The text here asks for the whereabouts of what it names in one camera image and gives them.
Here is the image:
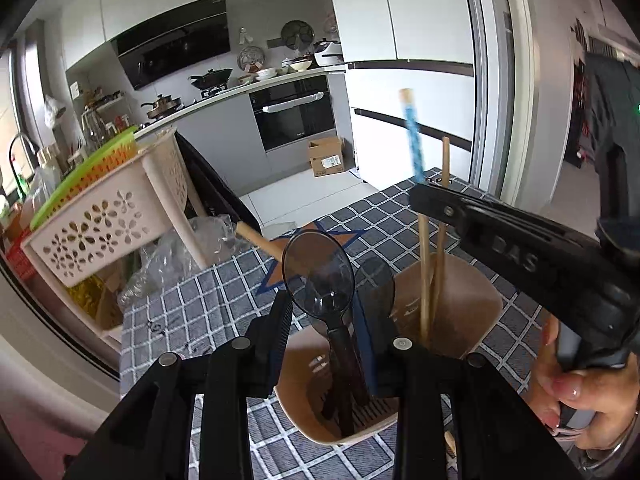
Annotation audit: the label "beige plastic utensil holder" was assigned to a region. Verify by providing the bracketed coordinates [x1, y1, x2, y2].
[272, 252, 503, 446]

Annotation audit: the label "black range hood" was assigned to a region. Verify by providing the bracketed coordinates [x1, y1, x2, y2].
[111, 0, 232, 92]

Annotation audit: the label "yellow packaged goods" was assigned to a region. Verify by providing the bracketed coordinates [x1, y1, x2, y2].
[67, 280, 108, 318]

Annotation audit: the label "white refrigerator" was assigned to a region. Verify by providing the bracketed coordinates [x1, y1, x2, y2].
[325, 0, 476, 196]

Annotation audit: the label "dark kitchen faucet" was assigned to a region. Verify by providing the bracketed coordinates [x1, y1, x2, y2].
[7, 133, 41, 171]

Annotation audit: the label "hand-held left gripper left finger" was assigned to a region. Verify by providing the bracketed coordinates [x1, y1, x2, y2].
[65, 290, 293, 480]

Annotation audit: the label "grey checked star tablecloth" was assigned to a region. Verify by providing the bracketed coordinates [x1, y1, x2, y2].
[119, 167, 556, 480]

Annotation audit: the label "hanging white plastic bag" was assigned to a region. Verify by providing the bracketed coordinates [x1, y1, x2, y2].
[44, 95, 67, 128]

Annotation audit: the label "green plastic basket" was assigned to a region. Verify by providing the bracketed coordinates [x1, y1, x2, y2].
[30, 125, 141, 231]

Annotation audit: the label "round metal plate rack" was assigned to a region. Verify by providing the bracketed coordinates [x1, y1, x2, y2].
[237, 46, 264, 72]

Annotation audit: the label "cardboard box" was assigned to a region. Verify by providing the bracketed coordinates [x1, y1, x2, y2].
[308, 136, 346, 177]

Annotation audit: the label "person's right hand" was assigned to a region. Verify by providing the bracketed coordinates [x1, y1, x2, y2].
[525, 312, 640, 453]

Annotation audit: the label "black chair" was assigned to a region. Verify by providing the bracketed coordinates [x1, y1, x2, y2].
[175, 132, 261, 233]

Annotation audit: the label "glass kettle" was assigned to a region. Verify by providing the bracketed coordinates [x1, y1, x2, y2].
[82, 110, 103, 141]

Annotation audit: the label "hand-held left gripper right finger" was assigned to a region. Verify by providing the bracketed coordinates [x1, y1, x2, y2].
[355, 287, 583, 480]

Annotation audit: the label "blue patterned chopstick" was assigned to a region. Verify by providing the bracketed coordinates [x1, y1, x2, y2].
[398, 88, 432, 341]

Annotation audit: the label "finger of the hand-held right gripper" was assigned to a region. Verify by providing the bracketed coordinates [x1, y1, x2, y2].
[409, 182, 501, 233]

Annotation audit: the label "clear crumpled plastic bags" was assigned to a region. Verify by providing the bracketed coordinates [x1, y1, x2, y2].
[117, 215, 241, 306]

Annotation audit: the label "translucent black plastic spoon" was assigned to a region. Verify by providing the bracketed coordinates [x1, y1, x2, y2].
[281, 230, 371, 438]
[355, 257, 397, 313]

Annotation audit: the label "black wok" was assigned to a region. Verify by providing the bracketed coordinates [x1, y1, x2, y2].
[188, 68, 234, 92]

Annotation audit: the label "beige flower-cutout storage trolley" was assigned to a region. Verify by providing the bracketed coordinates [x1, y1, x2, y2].
[22, 127, 211, 346]

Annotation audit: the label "dark round steamer rack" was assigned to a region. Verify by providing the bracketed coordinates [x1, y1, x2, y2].
[280, 20, 314, 51]

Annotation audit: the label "white rice cooker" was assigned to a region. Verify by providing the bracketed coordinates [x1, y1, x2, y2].
[312, 38, 344, 67]

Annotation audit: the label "black built-in oven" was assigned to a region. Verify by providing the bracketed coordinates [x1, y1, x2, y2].
[248, 76, 335, 153]

